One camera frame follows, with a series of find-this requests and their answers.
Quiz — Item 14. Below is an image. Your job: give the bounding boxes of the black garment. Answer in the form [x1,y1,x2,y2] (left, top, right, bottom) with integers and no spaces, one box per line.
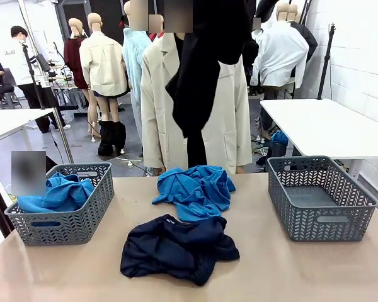
[165,0,275,139]

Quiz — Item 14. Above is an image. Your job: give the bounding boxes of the black fuzzy boot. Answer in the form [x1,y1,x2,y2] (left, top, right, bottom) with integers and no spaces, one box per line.
[113,121,127,154]
[97,120,116,157]

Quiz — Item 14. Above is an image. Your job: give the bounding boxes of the bright blue cloth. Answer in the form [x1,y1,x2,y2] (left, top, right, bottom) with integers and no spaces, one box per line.
[270,130,289,145]

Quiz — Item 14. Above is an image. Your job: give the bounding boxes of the person in beige coat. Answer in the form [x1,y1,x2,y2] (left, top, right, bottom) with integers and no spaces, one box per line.
[140,0,253,177]

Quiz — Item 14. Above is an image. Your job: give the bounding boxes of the navy blue garment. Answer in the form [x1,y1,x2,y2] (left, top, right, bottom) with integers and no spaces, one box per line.
[120,214,241,287]

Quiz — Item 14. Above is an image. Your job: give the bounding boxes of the grey plastic lattice basket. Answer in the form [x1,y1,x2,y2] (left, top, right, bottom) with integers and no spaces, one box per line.
[4,162,115,247]
[266,155,378,242]

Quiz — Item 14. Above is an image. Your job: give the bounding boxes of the white table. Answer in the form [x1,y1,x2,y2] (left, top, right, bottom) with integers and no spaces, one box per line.
[260,98,378,177]
[0,108,56,145]

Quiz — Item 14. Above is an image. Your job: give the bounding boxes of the silver metal pole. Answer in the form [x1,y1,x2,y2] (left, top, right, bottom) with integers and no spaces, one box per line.
[18,0,74,164]

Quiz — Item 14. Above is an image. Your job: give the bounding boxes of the black bag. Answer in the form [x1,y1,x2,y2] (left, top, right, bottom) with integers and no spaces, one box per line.
[45,155,59,173]

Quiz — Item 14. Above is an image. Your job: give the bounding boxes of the mannequin in long black coat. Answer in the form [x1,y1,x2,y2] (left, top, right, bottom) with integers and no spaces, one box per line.
[241,31,260,95]

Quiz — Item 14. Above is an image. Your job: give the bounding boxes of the mannequin in light blue sweater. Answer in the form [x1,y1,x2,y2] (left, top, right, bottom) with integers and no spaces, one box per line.
[122,0,152,139]

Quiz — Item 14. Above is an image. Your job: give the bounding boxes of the mannequin in cream jacket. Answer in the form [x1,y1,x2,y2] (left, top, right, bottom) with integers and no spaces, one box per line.
[79,12,129,125]

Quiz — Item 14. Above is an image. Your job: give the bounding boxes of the mannequin in white shirt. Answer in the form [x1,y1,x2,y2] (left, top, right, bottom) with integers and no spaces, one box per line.
[250,1,310,100]

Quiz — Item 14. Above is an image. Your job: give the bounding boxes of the black light stand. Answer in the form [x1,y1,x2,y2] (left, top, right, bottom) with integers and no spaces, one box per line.
[316,22,337,101]

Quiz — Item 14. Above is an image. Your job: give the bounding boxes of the mannequin with red collar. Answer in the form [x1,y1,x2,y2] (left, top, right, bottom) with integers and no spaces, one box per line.
[147,14,165,42]

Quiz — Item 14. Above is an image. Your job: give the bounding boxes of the mannequin in dark red sweater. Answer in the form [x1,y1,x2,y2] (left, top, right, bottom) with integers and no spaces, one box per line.
[64,18,101,143]

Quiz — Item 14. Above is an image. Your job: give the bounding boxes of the mannequin in black jacket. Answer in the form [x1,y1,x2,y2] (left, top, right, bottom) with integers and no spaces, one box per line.
[288,3,318,64]

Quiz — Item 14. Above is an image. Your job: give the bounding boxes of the black monitor on stand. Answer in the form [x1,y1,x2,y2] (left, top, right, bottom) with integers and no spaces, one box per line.
[35,53,51,72]

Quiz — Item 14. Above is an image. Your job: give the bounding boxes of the standing person in white shirt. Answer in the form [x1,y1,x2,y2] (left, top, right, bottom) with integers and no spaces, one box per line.
[10,25,72,133]

